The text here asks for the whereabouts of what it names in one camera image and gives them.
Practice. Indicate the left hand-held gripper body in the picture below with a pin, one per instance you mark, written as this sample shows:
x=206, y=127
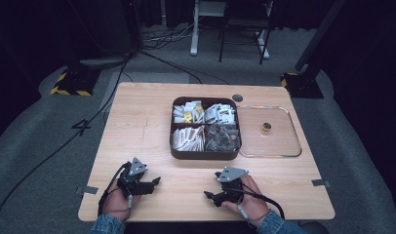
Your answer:
x=131, y=182

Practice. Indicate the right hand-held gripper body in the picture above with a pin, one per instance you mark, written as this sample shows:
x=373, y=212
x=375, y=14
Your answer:
x=231, y=188

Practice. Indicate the person's right hand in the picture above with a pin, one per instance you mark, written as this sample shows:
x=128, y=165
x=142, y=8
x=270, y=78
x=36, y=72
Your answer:
x=254, y=203

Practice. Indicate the person's left hand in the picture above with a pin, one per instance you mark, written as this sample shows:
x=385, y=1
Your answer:
x=116, y=204

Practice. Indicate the brown four-compartment box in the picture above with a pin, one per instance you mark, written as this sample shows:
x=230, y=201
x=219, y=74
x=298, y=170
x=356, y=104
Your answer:
x=204, y=155

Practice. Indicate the pile of dark grey packets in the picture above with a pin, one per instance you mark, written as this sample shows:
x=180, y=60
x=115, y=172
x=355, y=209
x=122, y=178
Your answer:
x=222, y=138

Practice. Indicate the pile of white brown stick packets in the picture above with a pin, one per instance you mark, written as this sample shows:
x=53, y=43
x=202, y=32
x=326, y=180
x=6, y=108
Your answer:
x=188, y=138

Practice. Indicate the pile of white red packets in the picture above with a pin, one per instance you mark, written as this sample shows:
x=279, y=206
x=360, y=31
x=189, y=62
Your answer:
x=220, y=113

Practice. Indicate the clear lid with gold knob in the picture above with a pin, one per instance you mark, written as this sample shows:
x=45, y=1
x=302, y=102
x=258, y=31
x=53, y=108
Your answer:
x=277, y=143

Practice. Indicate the pile of white yellow packets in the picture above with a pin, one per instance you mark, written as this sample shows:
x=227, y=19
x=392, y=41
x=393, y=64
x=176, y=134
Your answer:
x=189, y=112

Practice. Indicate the grey round table grommet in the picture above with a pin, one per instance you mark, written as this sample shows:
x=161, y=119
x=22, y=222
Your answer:
x=237, y=97

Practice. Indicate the black yellow striped stand base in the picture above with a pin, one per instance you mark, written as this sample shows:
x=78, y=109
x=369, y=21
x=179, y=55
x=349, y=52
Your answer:
x=74, y=83
x=301, y=86

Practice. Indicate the black slanted stand pole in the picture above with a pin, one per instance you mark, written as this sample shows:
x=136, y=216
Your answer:
x=319, y=35

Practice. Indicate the grey metal table bracket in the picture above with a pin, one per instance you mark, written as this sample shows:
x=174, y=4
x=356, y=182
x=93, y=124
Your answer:
x=88, y=190
x=320, y=183

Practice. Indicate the white desk frame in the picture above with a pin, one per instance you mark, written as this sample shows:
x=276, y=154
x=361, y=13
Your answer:
x=194, y=32

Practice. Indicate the black metal chair frame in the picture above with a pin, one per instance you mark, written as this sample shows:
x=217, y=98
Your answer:
x=245, y=22

